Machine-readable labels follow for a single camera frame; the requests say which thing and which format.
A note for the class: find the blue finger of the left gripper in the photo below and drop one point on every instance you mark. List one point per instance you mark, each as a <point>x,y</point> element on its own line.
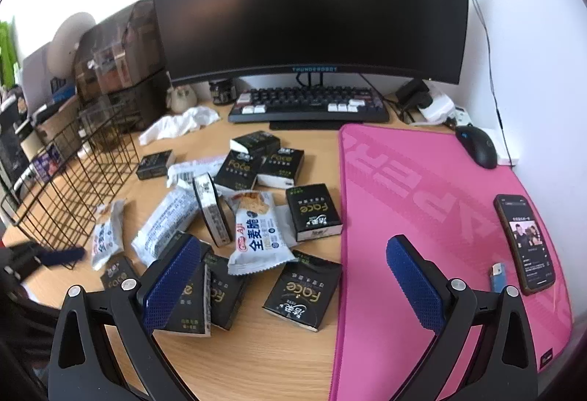
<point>63,257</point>

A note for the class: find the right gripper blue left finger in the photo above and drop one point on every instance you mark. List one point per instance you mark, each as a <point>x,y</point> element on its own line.
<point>164,281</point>

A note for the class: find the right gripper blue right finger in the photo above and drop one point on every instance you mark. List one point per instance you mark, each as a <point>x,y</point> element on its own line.
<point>420,281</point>

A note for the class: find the small white cracker packet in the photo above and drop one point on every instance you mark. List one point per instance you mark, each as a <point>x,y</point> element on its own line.
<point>107,237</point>

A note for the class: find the long white snack packet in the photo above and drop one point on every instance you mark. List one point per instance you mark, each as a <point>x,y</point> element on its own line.
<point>174,213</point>

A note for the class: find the black white tissue pack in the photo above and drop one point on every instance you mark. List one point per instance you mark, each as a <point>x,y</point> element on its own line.
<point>213,214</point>

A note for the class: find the white Aji cracker packet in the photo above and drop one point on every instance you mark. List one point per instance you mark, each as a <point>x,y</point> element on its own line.
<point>259,245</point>

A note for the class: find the long white pink packet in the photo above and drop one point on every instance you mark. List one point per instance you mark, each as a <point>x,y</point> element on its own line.
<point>188,170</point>

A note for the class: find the blue lighter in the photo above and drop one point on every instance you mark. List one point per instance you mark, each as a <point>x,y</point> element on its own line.
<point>497,277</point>

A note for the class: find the black smartphone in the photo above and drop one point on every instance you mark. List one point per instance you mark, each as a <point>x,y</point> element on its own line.
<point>532,260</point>

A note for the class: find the pink mouse pad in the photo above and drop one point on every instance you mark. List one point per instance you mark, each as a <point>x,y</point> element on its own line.
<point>426,187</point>

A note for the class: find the black computer mouse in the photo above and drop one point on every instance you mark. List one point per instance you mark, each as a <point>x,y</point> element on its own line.
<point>478,145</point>

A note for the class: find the white crumpled cloth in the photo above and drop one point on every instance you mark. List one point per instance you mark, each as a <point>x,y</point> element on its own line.
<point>174,126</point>

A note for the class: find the dark acrylic cosmetics organizer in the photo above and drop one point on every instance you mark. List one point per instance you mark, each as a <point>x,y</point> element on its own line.
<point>120,62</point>

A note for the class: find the white power strip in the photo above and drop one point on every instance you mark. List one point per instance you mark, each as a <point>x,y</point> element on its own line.
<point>439,109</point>

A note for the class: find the white round fan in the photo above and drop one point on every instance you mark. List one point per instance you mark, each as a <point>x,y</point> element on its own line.
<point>63,48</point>

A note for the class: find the small cream ceramic vase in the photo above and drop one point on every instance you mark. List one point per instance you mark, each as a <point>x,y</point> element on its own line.
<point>180,99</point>

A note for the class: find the dark mechanical keyboard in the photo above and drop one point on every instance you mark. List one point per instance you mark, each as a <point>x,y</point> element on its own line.
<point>328,103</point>

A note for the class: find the small dark glass jar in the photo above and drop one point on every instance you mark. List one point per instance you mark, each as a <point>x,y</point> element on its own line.
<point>223,92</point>

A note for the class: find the black curved monitor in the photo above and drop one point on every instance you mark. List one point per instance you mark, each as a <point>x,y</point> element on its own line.
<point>312,2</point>

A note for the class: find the black wire basket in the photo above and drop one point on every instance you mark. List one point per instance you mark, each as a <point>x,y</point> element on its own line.
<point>82,167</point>

